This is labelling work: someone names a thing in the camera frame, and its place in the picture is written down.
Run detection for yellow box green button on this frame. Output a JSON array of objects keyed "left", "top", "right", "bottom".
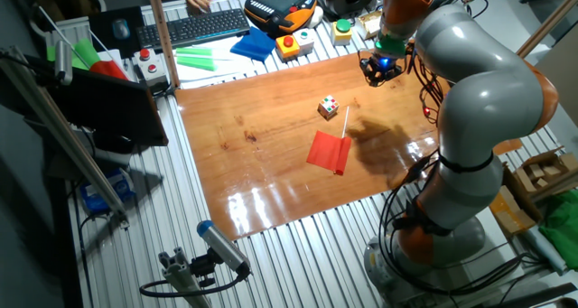
[{"left": 331, "top": 18, "right": 354, "bottom": 46}]

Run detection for black keyboard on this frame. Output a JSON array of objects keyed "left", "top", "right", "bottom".
[{"left": 135, "top": 8, "right": 251, "bottom": 51}]

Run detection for black camera cable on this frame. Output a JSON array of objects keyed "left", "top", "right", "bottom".
[{"left": 138, "top": 271, "right": 247, "bottom": 299}]

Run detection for white oval object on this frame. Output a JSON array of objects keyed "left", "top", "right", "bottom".
[{"left": 309, "top": 5, "right": 324, "bottom": 29}]

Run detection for white paper sheet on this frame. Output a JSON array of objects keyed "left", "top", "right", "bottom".
[{"left": 173, "top": 35, "right": 272, "bottom": 90}]

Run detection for white multicolour puzzle cube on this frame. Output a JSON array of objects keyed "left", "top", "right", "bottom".
[{"left": 317, "top": 95, "right": 340, "bottom": 121}]

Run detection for wooden post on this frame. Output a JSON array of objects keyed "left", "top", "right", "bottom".
[
  {"left": 144, "top": 0, "right": 181, "bottom": 89},
  {"left": 517, "top": 0, "right": 578, "bottom": 60}
]

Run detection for light green flag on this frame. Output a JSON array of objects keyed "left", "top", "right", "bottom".
[{"left": 46, "top": 43, "right": 89, "bottom": 72}]

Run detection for green paper flag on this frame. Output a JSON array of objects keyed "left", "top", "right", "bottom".
[
  {"left": 175, "top": 55, "right": 219, "bottom": 72},
  {"left": 174, "top": 47, "right": 214, "bottom": 58}
]

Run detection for glossy wooden board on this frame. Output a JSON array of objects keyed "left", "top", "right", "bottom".
[{"left": 174, "top": 50, "right": 524, "bottom": 241}]

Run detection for green flange adapter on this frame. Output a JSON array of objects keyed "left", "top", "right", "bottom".
[{"left": 374, "top": 33, "right": 407, "bottom": 60}]

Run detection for black mouse pad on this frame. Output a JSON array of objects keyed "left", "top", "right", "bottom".
[{"left": 88, "top": 5, "right": 146, "bottom": 59}]

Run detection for red paper flag white stick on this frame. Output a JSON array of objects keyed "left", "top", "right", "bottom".
[{"left": 305, "top": 106, "right": 353, "bottom": 176}]

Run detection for yellow taped cardboard box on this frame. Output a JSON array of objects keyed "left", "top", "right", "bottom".
[{"left": 489, "top": 185, "right": 538, "bottom": 236}]

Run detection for blue packet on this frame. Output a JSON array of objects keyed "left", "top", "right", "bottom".
[{"left": 79, "top": 166, "right": 136, "bottom": 215}]

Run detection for black metal bar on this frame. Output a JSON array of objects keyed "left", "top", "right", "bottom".
[{"left": 487, "top": 283, "right": 577, "bottom": 308}]

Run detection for orange box red button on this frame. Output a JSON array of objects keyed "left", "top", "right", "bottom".
[{"left": 275, "top": 34, "right": 302, "bottom": 61}]

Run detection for grey box two red buttons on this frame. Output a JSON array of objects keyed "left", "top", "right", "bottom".
[{"left": 133, "top": 48, "right": 169, "bottom": 88}]

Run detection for white box green button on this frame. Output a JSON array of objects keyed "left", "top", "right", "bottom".
[{"left": 292, "top": 27, "right": 315, "bottom": 56}]

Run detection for green cloth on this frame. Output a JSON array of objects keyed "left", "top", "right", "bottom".
[{"left": 538, "top": 194, "right": 578, "bottom": 271}]

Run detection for grey computer mouse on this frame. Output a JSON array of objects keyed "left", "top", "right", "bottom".
[{"left": 111, "top": 18, "right": 131, "bottom": 41}]

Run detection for open cardboard box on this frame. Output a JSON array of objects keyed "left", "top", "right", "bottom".
[{"left": 514, "top": 147, "right": 578, "bottom": 196}]

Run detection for black monitor panel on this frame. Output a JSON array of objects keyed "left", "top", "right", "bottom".
[{"left": 26, "top": 54, "right": 169, "bottom": 147}]

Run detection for white plastic tube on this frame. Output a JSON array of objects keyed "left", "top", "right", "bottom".
[{"left": 523, "top": 226, "right": 568, "bottom": 275}]

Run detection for black orange teach pendant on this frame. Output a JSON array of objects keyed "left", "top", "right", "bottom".
[{"left": 243, "top": 0, "right": 318, "bottom": 36}]

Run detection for green red folded flag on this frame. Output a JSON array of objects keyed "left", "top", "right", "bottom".
[{"left": 71, "top": 37, "right": 130, "bottom": 81}]

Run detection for aluminium profile stub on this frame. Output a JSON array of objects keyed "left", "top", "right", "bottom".
[{"left": 157, "top": 247, "right": 213, "bottom": 308}]

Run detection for long aluminium bar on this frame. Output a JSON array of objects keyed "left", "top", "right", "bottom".
[{"left": 0, "top": 45, "right": 130, "bottom": 228}]

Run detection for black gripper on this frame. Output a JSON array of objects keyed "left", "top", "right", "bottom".
[{"left": 359, "top": 54, "right": 406, "bottom": 89}]

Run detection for cream cardboard box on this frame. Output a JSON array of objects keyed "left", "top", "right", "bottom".
[{"left": 356, "top": 10, "right": 384, "bottom": 41}]

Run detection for silver camera blue end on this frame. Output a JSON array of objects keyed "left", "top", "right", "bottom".
[{"left": 196, "top": 219, "right": 252, "bottom": 277}]

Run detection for blue flag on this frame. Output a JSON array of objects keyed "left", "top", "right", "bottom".
[{"left": 229, "top": 26, "right": 276, "bottom": 63}]

